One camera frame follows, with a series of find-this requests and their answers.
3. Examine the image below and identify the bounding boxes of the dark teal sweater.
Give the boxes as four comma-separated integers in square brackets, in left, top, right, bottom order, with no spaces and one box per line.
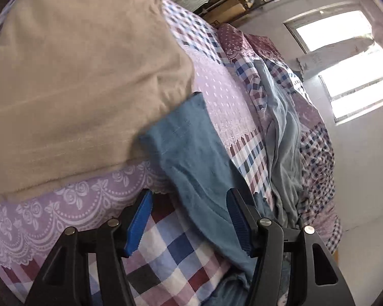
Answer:
[138,92,276,306]

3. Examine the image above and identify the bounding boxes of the plaid bed sheet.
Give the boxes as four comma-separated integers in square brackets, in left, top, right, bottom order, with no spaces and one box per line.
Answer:
[0,0,266,305]

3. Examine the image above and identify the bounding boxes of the grey trousers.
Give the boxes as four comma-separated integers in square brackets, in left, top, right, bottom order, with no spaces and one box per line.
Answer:
[254,60,303,228]

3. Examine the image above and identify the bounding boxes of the tan brown garment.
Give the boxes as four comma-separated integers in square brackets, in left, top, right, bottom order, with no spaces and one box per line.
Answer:
[0,0,194,200]

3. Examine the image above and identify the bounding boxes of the plaid folded quilt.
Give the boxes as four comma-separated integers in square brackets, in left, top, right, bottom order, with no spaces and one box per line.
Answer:
[218,24,342,253]

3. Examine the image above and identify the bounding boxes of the window with curtain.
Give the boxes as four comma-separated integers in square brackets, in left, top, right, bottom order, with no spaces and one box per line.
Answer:
[285,4,383,124]

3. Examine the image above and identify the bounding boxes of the cardboard boxes stack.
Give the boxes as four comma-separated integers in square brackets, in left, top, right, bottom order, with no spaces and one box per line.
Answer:
[197,0,266,28]

